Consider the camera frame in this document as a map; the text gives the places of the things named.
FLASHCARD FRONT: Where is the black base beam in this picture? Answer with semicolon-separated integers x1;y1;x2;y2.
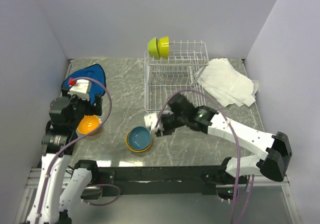
74;166;241;205

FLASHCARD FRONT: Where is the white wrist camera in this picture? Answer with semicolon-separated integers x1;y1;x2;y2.
68;78;92;100
143;113;162;133

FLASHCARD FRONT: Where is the white towel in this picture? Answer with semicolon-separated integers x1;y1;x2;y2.
197;58;260;107

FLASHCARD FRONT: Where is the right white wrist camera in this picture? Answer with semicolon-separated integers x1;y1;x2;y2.
143;113;162;133

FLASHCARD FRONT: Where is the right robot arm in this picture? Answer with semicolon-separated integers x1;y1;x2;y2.
144;93;293;184

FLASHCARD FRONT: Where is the aluminium frame rail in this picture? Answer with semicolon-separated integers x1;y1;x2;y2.
13;156;291;224

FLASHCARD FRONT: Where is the white wire dish rack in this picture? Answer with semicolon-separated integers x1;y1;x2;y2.
144;40;209;113

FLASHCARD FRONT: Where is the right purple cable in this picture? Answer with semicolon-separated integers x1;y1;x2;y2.
153;89;256;224

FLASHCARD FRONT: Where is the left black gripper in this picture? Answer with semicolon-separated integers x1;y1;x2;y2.
62;86;103;128

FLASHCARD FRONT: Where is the green shallow bowl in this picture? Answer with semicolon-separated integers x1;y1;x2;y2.
157;36;170;59

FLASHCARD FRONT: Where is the blue cloth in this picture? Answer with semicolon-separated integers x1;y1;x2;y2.
61;64;107;105

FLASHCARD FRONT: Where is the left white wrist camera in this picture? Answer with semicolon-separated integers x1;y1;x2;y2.
68;78;92;100

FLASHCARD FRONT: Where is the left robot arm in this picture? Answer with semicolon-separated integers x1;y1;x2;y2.
26;94;102;224

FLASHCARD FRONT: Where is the purple cable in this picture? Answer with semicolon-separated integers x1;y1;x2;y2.
153;89;256;224
34;76;121;224

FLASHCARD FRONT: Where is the blue shallow bowl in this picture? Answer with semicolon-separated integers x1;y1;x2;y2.
127;126;152;150

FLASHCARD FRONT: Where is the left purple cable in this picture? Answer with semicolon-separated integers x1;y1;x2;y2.
34;76;121;224

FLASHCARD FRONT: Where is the orange shallow bowl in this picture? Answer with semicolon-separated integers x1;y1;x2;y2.
125;131;153;153

